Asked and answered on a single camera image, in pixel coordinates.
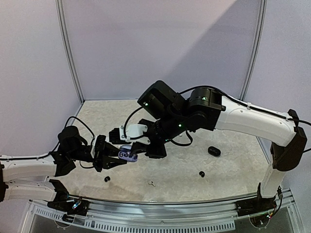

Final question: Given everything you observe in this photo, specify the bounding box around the black earbud charging case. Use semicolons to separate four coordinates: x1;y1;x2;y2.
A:
207;146;221;157

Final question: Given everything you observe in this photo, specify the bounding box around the right aluminium corner post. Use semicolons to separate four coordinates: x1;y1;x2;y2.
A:
239;0;267;100

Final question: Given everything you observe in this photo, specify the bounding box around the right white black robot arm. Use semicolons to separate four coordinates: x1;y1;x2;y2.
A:
122;80;307;212

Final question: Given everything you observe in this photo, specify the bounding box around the white stem earbud front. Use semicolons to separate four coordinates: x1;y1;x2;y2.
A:
148;181;156;187

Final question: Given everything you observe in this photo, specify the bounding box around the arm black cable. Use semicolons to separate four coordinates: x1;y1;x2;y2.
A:
123;85;311;153
0;116;98;169

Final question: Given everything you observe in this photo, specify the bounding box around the blue earbud charging case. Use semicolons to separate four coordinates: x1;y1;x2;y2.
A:
118;145;138;162

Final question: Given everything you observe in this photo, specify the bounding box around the aluminium front rail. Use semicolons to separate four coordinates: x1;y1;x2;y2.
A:
20;188;304;233

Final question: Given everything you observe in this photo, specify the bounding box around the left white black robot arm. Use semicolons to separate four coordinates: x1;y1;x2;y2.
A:
0;126;127;211

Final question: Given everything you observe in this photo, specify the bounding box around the aluminium corner post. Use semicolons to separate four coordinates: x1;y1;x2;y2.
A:
55;0;85;105
239;0;267;100

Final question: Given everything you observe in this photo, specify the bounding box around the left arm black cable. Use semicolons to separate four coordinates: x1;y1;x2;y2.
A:
0;116;98;169

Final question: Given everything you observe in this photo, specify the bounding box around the left aluminium corner post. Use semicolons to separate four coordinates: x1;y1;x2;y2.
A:
55;0;85;105

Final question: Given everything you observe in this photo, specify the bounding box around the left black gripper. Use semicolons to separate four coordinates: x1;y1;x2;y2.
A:
69;143;128;172

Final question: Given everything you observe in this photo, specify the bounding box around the black earbud right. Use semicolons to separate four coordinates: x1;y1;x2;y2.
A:
199;171;205;178

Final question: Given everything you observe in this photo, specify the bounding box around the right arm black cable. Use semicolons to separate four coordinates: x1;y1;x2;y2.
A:
123;85;311;153

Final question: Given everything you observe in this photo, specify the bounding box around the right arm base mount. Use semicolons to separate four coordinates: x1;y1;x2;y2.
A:
235;195;276;216

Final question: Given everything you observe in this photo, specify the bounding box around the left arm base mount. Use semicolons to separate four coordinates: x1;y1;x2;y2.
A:
47;195;90;216

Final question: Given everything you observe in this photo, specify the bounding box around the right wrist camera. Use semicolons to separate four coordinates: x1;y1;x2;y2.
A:
109;124;150;145

